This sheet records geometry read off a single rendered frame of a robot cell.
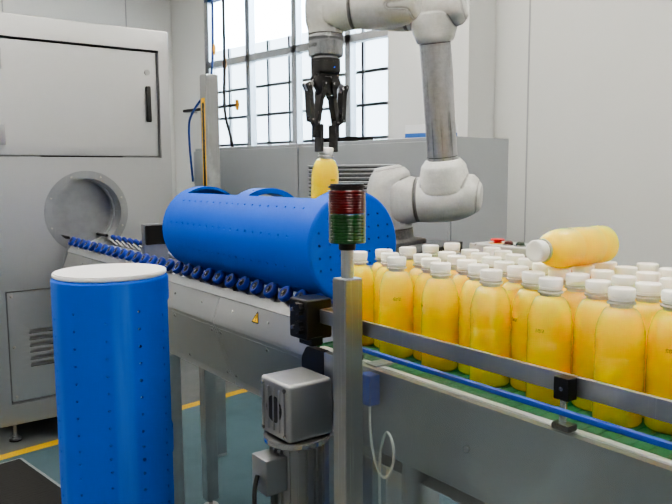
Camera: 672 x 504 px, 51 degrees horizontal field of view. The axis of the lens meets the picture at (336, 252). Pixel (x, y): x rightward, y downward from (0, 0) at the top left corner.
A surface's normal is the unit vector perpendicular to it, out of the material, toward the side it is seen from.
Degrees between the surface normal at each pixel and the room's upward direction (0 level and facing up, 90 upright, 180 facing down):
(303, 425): 90
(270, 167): 90
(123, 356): 90
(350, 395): 90
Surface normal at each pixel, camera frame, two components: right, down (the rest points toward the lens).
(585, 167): -0.71, 0.08
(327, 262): 0.60, 0.08
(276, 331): -0.76, -0.26
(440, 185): -0.28, 0.22
